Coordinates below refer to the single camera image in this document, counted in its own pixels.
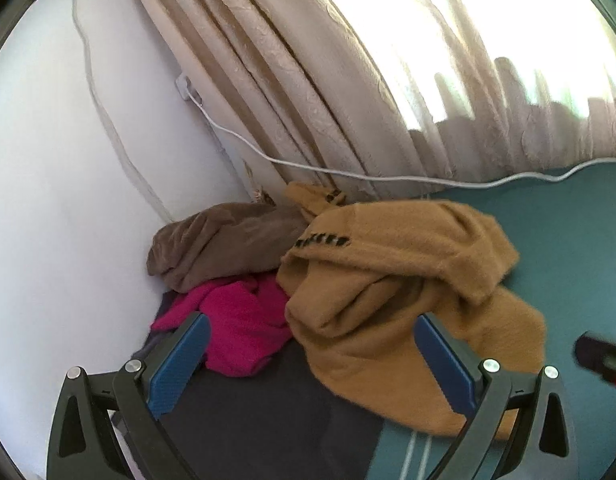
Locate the beige patterned curtain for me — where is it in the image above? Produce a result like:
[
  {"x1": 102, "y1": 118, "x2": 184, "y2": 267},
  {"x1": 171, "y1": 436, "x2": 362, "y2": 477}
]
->
[{"x1": 118, "y1": 0, "x2": 616, "y2": 206}]

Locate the brown garment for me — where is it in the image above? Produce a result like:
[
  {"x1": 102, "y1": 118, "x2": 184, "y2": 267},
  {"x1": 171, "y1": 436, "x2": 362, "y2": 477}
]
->
[{"x1": 146, "y1": 201, "x2": 309, "y2": 293}]

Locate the dark cloth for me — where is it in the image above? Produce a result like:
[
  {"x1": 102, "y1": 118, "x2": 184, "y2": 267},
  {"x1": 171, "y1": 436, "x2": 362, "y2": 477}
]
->
[{"x1": 108, "y1": 290, "x2": 383, "y2": 480}]

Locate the mustard fuzzy sweater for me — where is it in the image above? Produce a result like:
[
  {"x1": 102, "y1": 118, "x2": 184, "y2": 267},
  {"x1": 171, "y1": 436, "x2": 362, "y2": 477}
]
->
[{"x1": 277, "y1": 181, "x2": 548, "y2": 438}]

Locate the pink garment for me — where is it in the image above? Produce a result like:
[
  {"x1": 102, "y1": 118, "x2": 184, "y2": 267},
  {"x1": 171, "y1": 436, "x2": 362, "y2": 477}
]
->
[{"x1": 150, "y1": 275, "x2": 293, "y2": 378}]

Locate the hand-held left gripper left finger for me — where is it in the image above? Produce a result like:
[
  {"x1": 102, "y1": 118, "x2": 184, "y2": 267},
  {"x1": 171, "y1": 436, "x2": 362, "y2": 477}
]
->
[{"x1": 46, "y1": 311, "x2": 212, "y2": 480}]

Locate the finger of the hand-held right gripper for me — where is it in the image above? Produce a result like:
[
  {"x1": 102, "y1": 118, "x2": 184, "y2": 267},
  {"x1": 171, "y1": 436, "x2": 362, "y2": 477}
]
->
[{"x1": 574, "y1": 330, "x2": 616, "y2": 388}]

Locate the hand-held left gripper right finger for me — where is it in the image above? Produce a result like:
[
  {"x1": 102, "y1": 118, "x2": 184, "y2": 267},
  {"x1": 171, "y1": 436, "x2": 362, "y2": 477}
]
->
[{"x1": 413, "y1": 311, "x2": 581, "y2": 480}]

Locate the white cable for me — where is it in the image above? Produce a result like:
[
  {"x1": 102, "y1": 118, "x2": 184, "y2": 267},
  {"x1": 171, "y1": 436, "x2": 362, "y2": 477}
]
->
[{"x1": 185, "y1": 92, "x2": 616, "y2": 190}]

